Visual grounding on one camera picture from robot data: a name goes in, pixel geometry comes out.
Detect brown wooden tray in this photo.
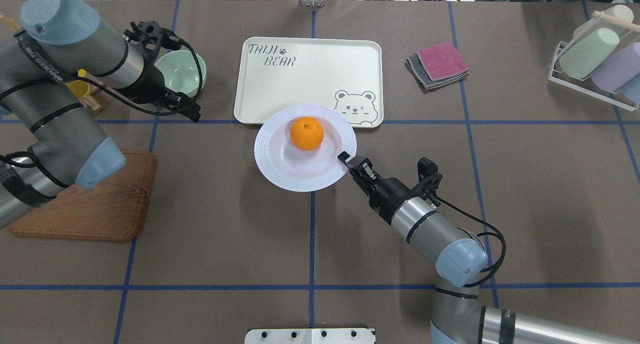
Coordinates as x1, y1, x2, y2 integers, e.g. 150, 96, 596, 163
8, 150, 158, 242

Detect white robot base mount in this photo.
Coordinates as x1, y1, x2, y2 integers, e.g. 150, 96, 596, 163
244, 328, 377, 344

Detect yellow plastic mug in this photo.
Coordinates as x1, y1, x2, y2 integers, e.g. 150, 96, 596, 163
66, 80, 90, 106

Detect white round plate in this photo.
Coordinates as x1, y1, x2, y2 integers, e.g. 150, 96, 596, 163
253, 104, 357, 192

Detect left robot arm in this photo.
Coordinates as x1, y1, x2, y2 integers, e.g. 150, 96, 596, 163
0, 0, 201, 228

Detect pale green cup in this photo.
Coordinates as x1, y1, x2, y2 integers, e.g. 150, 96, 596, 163
558, 28, 620, 80

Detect light blue cup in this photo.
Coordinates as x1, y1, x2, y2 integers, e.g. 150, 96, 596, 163
621, 74, 640, 103

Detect white wire cup rack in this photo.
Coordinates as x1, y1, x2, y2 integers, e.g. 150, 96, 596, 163
548, 3, 639, 111

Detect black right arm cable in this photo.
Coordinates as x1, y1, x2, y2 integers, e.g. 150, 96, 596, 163
430, 194, 507, 288

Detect cream bear print tray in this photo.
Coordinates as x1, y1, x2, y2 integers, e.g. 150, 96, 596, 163
233, 36, 384, 128

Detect pink cloth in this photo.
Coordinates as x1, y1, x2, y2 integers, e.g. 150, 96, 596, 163
416, 41, 469, 81

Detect cream cup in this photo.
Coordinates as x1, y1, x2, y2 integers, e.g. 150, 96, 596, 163
572, 4, 635, 41

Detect pale green bowl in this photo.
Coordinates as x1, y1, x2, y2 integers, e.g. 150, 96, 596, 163
154, 50, 201, 98

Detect wooden peg drying rack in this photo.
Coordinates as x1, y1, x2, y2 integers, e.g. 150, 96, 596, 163
0, 13, 103, 114

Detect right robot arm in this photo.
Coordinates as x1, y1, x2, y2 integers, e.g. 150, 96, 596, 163
337, 151, 633, 344

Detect orange fruit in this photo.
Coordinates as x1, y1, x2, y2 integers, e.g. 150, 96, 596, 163
289, 116, 325, 151

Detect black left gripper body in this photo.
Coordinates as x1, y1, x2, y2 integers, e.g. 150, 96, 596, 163
119, 64, 179, 110

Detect lilac cup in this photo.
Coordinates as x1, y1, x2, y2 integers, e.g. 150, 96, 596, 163
590, 42, 640, 93

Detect grey cloth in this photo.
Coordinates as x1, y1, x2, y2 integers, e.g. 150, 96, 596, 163
406, 53, 469, 91

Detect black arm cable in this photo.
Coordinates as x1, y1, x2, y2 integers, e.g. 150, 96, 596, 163
430, 194, 507, 288
0, 34, 206, 185

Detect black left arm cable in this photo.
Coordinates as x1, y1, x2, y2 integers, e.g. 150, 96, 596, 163
0, 34, 206, 185

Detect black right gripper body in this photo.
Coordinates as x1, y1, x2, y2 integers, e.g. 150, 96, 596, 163
358, 172, 410, 224

